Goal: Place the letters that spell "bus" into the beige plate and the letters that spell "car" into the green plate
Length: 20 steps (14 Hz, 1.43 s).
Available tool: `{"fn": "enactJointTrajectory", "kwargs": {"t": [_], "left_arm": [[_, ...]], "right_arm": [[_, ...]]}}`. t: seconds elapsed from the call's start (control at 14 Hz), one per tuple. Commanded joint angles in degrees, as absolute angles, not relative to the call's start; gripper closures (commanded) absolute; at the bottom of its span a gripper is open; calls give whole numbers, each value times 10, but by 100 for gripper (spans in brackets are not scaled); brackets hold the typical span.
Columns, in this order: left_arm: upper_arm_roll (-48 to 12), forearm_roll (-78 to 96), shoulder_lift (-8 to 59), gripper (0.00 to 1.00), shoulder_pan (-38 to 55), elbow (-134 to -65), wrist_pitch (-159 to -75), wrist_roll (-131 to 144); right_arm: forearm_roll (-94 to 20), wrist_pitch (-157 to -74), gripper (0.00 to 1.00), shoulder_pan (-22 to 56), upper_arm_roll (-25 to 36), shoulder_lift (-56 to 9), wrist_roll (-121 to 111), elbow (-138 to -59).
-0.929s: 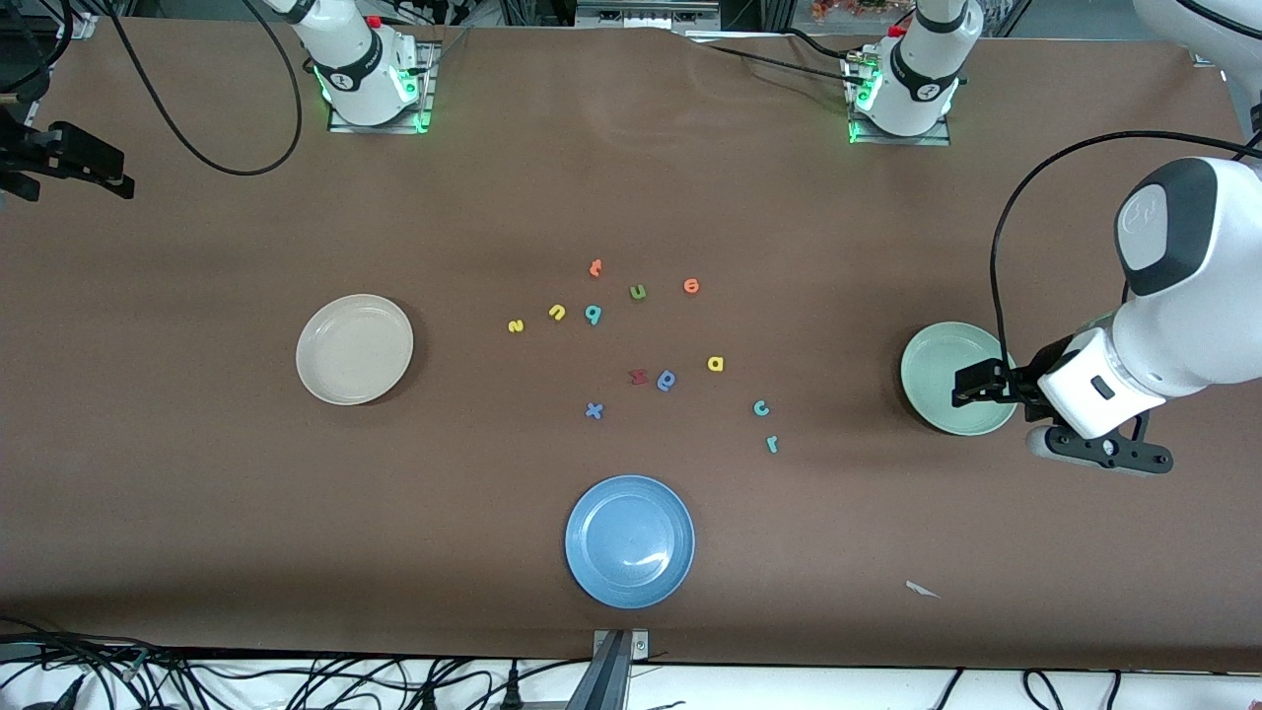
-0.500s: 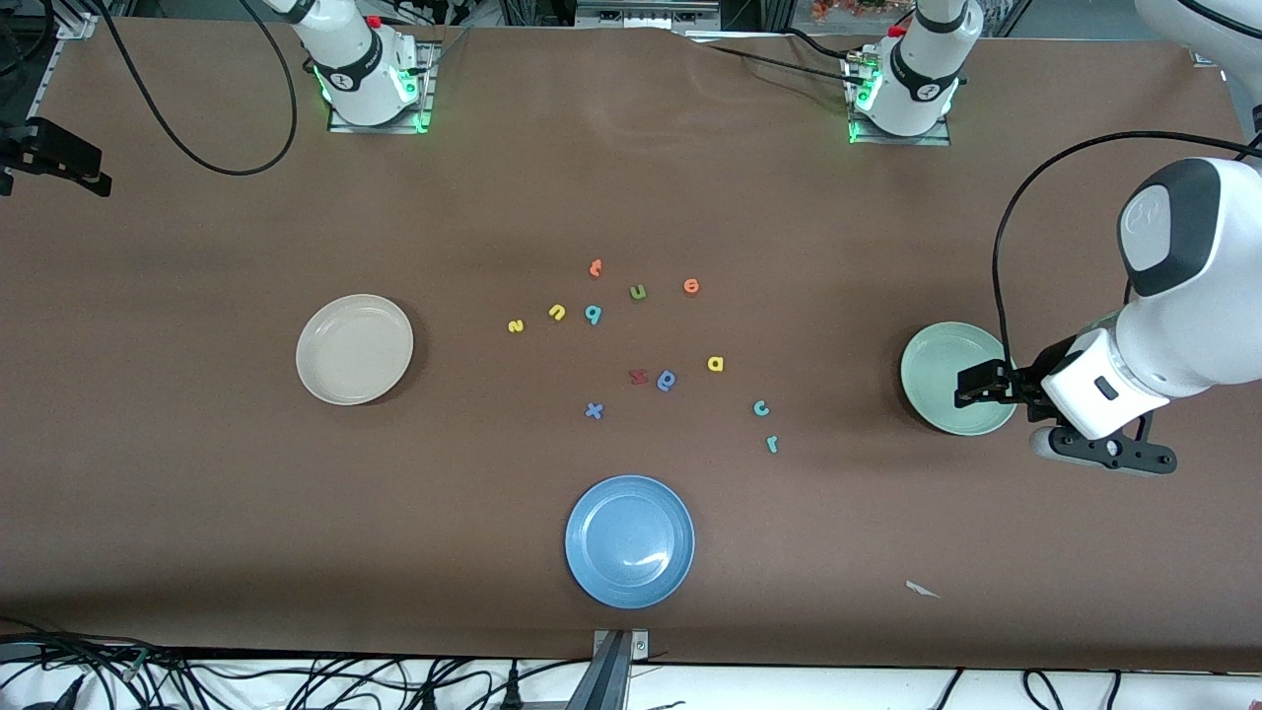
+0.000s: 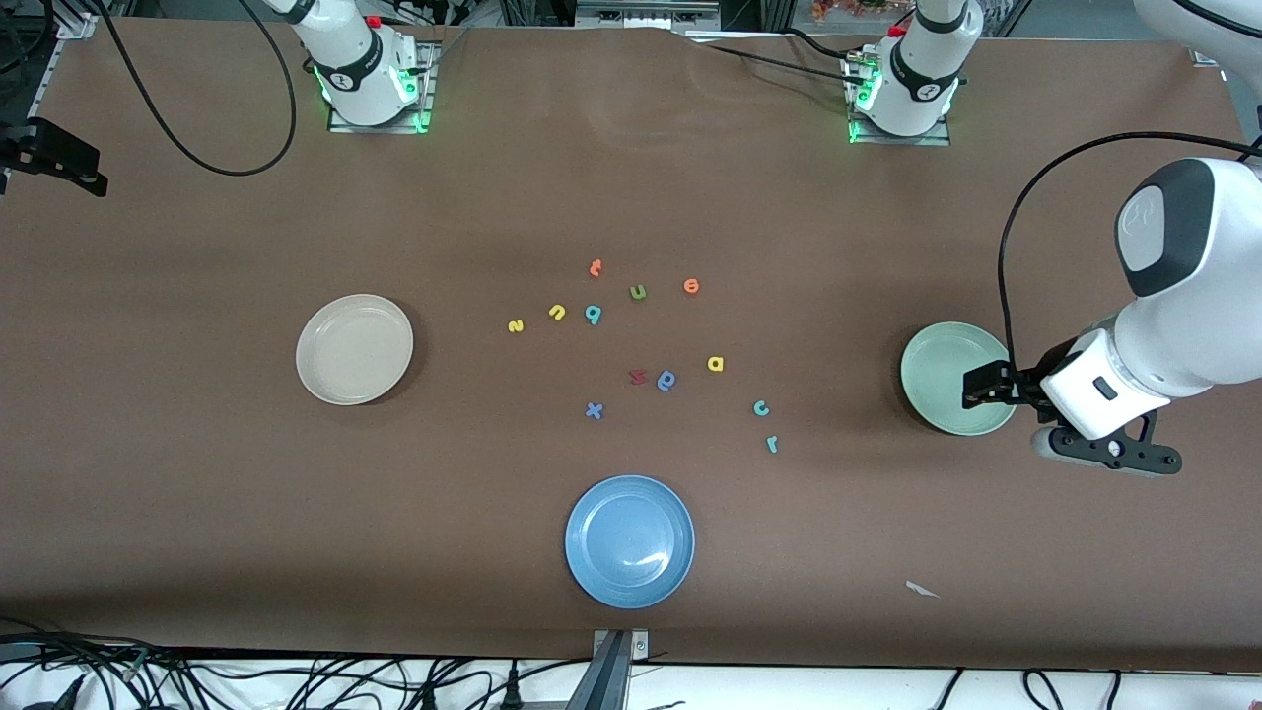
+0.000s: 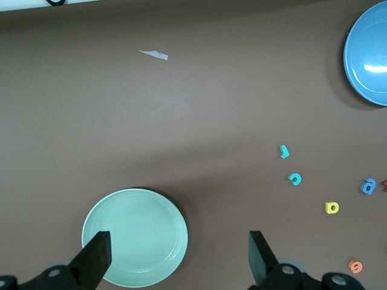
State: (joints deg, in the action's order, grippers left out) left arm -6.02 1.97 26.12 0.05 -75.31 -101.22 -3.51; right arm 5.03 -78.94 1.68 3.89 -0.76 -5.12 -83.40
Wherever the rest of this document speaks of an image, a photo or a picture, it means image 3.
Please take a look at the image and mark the light green plate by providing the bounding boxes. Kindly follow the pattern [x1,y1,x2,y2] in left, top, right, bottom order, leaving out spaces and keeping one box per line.
[900,321,1019,437]

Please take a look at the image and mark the beige brown plate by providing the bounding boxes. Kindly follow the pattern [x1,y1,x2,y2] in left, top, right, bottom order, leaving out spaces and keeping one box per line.
[296,294,415,406]

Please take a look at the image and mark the brown table cover sheet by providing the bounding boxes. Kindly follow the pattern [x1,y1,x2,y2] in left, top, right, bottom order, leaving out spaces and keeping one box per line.
[0,15,1262,674]

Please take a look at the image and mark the blue plate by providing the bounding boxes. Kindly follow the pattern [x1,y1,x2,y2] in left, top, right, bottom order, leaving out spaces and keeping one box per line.
[565,475,696,609]

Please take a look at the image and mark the orange decoration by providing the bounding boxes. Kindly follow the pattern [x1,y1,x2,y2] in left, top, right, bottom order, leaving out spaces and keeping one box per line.
[813,0,903,21]

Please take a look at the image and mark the dark aluminium strut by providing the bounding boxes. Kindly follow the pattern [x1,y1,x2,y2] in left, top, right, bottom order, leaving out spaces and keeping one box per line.
[590,629,650,710]

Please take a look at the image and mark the grey metal box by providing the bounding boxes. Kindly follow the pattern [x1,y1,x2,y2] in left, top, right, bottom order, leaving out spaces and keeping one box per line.
[577,0,721,31]

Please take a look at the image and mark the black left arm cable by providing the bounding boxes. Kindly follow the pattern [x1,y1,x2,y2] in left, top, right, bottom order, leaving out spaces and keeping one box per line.
[998,131,1262,395]

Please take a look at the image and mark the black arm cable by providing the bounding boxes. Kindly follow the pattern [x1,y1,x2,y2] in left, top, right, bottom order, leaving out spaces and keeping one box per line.
[998,131,1262,395]
[94,0,298,178]

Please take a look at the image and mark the aluminium frame corner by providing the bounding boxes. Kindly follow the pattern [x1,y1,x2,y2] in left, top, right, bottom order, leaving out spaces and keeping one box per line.
[28,0,100,119]

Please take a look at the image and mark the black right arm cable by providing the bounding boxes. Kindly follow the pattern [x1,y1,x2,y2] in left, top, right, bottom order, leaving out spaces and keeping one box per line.
[94,0,298,178]

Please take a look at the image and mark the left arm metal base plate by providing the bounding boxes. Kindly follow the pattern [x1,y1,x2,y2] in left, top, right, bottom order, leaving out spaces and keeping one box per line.
[845,49,953,148]

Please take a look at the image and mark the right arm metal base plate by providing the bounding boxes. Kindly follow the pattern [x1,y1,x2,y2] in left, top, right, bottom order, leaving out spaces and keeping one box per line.
[327,41,436,135]

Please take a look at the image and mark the black cable on table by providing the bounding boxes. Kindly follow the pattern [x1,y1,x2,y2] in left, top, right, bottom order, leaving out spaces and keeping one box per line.
[702,43,859,82]
[784,28,874,65]

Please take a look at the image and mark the tangled black floor cables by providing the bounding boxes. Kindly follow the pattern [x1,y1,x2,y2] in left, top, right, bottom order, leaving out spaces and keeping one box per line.
[0,616,593,710]

